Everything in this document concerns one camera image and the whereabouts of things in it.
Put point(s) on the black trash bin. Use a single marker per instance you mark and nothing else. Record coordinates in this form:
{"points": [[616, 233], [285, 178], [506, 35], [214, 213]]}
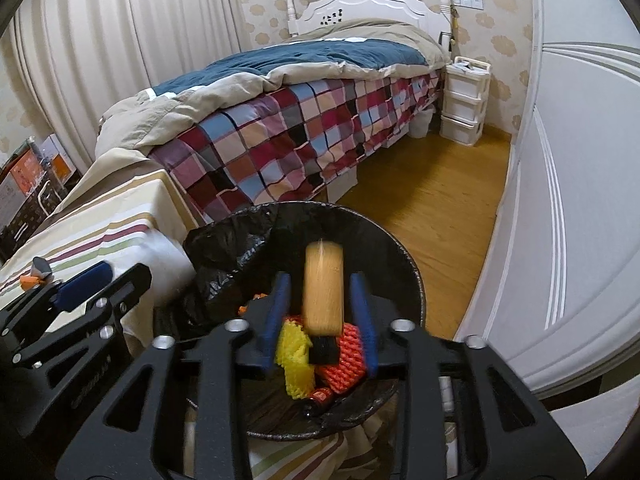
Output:
{"points": [[380, 270]]}

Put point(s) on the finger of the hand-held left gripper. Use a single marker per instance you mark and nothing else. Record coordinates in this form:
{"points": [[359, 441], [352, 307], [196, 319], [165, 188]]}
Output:
{"points": [[82, 280], [25, 305]]}

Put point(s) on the white bed headboard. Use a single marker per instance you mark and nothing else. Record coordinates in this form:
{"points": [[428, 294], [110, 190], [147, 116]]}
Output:
{"points": [[360, 5]]}

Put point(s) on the black trolley cart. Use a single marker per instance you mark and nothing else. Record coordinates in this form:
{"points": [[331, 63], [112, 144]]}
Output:
{"points": [[30, 225]]}

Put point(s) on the bed with plaid sheet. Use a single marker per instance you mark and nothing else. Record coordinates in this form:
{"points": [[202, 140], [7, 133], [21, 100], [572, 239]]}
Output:
{"points": [[300, 60]]}

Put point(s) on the white and orange cardboard box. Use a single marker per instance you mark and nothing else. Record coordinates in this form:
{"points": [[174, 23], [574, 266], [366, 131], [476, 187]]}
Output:
{"points": [[17, 185]]}

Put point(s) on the cream curtain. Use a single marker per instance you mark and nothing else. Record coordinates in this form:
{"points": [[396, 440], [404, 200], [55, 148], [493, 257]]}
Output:
{"points": [[125, 35]]}

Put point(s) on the white box orange panel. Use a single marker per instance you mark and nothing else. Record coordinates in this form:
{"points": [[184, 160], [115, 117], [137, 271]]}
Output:
{"points": [[60, 157]]}

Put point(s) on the wall switch panel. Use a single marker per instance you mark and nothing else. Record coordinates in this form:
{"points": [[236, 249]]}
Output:
{"points": [[470, 2]]}

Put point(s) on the orange foam fruit net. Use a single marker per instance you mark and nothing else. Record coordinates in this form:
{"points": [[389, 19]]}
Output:
{"points": [[347, 360]]}

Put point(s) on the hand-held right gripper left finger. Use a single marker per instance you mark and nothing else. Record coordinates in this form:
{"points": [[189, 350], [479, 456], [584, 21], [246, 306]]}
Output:
{"points": [[280, 310]]}

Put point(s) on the white wardrobe door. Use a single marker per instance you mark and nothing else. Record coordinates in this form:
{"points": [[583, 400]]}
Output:
{"points": [[575, 210]]}

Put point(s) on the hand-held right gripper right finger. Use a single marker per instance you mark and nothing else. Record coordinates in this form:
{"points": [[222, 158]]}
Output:
{"points": [[365, 320]]}

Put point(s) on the small white bin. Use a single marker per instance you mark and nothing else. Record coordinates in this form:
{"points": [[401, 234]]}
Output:
{"points": [[421, 125]]}

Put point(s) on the red bottle black cap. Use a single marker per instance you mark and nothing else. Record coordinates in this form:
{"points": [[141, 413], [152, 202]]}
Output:
{"points": [[322, 396]]}

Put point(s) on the white plastic drawer unit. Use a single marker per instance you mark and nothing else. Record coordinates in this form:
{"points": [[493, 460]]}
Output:
{"points": [[462, 110]]}

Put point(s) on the amber bottle black cap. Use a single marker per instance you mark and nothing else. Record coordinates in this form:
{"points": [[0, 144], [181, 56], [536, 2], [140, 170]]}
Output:
{"points": [[322, 290]]}

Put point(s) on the orange snack wrapper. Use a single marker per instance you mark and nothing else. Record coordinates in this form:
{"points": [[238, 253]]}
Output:
{"points": [[34, 276]]}

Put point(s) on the yellow foam fruit net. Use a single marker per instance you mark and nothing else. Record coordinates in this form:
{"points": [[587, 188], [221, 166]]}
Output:
{"points": [[295, 360]]}

